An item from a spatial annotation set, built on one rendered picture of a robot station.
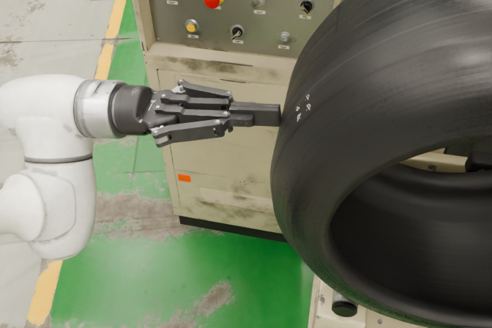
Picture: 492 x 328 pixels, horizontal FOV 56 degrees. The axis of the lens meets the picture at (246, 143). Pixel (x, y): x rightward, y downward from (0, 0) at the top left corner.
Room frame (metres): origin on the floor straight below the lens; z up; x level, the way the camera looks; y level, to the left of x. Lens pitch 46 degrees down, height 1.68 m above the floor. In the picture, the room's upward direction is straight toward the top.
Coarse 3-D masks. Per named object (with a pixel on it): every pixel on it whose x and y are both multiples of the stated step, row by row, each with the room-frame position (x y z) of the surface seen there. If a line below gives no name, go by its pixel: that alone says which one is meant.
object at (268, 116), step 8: (232, 112) 0.48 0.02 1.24; (240, 112) 0.47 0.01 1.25; (248, 112) 0.47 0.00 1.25; (256, 112) 0.47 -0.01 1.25; (264, 112) 0.47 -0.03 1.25; (272, 112) 0.46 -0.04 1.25; (256, 120) 0.47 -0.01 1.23; (264, 120) 0.47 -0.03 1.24; (272, 120) 0.46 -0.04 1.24; (280, 120) 0.47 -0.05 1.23
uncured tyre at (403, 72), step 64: (384, 0) 0.49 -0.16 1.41; (448, 0) 0.43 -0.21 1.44; (320, 64) 0.46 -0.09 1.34; (384, 64) 0.38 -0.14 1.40; (448, 64) 0.35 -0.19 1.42; (320, 128) 0.37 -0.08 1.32; (384, 128) 0.33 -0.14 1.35; (448, 128) 0.32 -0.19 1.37; (320, 192) 0.34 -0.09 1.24; (384, 192) 0.57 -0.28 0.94; (448, 192) 0.55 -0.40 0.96; (320, 256) 0.33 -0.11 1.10; (384, 256) 0.43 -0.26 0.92; (448, 256) 0.44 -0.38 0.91; (448, 320) 0.29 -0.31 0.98
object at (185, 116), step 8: (160, 112) 0.49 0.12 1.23; (168, 112) 0.48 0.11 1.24; (176, 112) 0.48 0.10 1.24; (184, 112) 0.48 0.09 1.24; (192, 112) 0.48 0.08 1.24; (200, 112) 0.48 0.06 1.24; (208, 112) 0.48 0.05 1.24; (216, 112) 0.48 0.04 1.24; (224, 112) 0.47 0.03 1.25; (184, 120) 0.48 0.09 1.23; (192, 120) 0.48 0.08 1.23; (200, 120) 0.47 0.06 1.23; (232, 128) 0.47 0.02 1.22
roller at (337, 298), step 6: (336, 294) 0.36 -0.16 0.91; (336, 300) 0.35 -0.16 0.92; (342, 300) 0.35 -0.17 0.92; (348, 300) 0.35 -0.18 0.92; (336, 306) 0.34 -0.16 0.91; (342, 306) 0.34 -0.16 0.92; (348, 306) 0.34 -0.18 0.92; (354, 306) 0.34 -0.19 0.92; (336, 312) 0.34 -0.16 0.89; (342, 312) 0.34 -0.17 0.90; (348, 312) 0.34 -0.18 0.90; (354, 312) 0.34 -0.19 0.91
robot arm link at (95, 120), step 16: (96, 80) 0.55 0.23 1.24; (112, 80) 0.55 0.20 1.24; (80, 96) 0.51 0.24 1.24; (96, 96) 0.51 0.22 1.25; (112, 96) 0.51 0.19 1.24; (80, 112) 0.49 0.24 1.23; (96, 112) 0.49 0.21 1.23; (112, 112) 0.49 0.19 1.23; (80, 128) 0.48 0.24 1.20; (96, 128) 0.48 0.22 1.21; (112, 128) 0.48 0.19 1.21
